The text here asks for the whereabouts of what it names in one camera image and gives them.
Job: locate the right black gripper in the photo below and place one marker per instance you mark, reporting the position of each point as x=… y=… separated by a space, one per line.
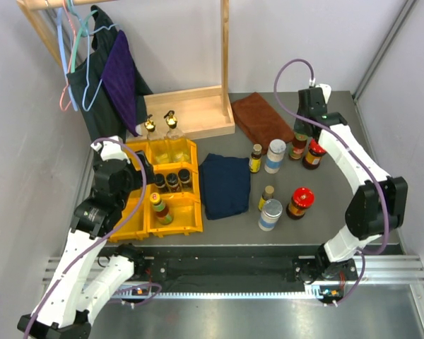
x=298 y=126

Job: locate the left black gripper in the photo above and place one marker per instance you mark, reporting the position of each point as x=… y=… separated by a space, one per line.
x=137 y=174

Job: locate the black cap spice jar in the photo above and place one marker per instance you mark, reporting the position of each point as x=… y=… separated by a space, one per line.
x=161 y=184
x=185 y=179
x=173 y=184

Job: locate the sauce bottle yellow cap front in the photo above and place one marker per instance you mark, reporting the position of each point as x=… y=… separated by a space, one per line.
x=161 y=210

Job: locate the sauce bottle yellow cap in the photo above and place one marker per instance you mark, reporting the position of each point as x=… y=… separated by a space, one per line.
x=161 y=210
x=298 y=146

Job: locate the sauce bottle yellow cap back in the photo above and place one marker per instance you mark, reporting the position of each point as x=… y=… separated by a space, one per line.
x=298 y=146

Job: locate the clear oil bottle gold cap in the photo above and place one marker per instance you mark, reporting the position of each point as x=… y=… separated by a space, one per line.
x=176 y=138

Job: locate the white salt canister back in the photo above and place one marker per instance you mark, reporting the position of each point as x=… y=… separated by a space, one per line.
x=274 y=156

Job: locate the white salt canister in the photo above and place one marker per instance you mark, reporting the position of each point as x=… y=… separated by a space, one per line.
x=270 y=214
x=274 y=156

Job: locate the small yellow label bottle back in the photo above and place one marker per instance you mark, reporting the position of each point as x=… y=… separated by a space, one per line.
x=255 y=160

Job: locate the small yellow label bottle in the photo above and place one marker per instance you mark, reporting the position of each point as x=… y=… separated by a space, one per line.
x=255 y=160
x=267 y=194

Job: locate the small yellow label bottle front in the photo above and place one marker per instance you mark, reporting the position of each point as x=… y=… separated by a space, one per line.
x=267 y=194

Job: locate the white salt canister front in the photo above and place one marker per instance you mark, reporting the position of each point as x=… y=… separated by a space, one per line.
x=270 y=214

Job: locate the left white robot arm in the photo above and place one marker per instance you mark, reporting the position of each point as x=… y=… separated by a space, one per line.
x=70 y=304

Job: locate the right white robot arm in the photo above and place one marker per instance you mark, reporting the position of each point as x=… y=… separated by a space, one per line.
x=379 y=200

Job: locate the yellow bin organizer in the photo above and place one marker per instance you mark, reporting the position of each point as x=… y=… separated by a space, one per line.
x=184 y=206

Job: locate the brown folded towel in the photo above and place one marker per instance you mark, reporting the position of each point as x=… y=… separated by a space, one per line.
x=260 y=122

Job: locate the red lid jar back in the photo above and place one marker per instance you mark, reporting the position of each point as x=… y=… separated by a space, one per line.
x=314 y=155

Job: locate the red lid jar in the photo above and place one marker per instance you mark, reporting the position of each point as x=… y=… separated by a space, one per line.
x=314 y=155
x=301 y=200

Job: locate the navy blue folded cloth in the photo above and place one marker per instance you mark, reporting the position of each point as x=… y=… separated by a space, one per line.
x=225 y=185

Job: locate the dark green hanging garment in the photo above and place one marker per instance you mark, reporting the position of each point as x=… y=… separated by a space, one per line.
x=100 y=116

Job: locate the wooden clothes rack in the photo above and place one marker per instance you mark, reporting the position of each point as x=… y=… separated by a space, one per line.
x=204 y=112

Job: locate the red lid jar front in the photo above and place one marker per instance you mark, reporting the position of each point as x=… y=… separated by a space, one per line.
x=301 y=200

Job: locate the purple hanging cloth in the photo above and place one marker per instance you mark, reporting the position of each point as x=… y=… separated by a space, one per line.
x=119 y=79

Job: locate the green clothes hanger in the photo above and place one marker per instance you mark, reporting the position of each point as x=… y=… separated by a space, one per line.
x=82 y=32

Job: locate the pink clothes hanger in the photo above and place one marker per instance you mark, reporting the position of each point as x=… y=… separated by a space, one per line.
x=66 y=100

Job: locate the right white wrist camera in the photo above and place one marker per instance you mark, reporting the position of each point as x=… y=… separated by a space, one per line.
x=326 y=89

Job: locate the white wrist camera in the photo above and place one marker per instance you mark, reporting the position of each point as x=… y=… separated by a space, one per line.
x=326 y=89
x=110 y=148

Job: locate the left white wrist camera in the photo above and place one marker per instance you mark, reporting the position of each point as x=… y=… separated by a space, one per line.
x=110 y=148

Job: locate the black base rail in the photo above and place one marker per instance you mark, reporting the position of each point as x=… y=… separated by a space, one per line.
x=244 y=268

